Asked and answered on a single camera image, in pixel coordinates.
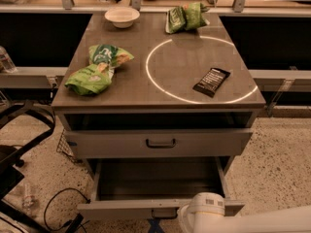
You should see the grey drawer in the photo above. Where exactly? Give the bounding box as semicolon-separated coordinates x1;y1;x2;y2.
78;157;244;220
65;128;252;159

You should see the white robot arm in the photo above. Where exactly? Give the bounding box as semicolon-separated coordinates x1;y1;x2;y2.
178;192;311;233

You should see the grey drawer cabinet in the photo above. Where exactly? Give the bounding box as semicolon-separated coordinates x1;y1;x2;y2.
51;11;266;177

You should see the grey top drawer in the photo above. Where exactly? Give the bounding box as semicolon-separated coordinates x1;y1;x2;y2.
65;128;252;159

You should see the black snack bar packet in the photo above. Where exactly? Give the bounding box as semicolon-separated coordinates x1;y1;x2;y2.
192;68;230;98

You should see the green chip bag front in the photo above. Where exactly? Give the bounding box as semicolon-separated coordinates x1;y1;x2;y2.
65;45;134;96

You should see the green chip bag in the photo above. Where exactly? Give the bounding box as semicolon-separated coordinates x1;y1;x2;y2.
165;2;209;34
65;45;134;96

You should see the white bowl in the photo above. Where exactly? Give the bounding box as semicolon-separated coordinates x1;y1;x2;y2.
105;7;140;28

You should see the green chip bag rear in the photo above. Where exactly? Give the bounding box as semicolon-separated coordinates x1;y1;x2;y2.
165;2;209;34

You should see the clear plastic bottle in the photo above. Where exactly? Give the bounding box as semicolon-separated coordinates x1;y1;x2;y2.
0;46;17;73

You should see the black chair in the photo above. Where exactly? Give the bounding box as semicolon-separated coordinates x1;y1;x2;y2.
0;101;55;233

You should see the black wire basket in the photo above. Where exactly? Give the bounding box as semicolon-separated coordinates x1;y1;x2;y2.
56;132;81;164

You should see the black floor cable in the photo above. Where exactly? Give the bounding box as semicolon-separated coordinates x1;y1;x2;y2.
43;186;90;233

